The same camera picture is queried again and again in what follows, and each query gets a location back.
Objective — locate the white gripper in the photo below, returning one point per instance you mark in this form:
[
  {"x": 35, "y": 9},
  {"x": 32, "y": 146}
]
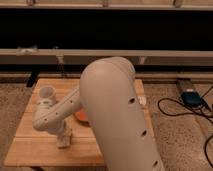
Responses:
[{"x": 65, "y": 132}]

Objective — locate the white sponge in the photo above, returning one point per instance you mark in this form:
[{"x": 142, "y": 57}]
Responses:
[{"x": 63, "y": 140}]

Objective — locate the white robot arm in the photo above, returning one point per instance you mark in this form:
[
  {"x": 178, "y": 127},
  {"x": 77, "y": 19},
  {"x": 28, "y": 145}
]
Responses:
[{"x": 107, "y": 94}]

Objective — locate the orange bowl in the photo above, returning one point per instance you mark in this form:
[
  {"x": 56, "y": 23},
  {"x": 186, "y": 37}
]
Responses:
[{"x": 81, "y": 116}]

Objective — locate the white plastic cup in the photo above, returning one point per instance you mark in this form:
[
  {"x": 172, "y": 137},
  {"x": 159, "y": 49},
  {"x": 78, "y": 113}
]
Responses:
[{"x": 47, "y": 95}]

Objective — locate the blue power adapter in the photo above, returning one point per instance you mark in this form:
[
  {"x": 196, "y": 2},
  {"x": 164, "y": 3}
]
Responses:
[{"x": 191, "y": 99}]

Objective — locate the wooden rail bench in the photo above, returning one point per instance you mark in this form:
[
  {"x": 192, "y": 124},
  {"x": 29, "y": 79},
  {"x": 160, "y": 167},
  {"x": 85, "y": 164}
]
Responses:
[{"x": 79, "y": 56}]

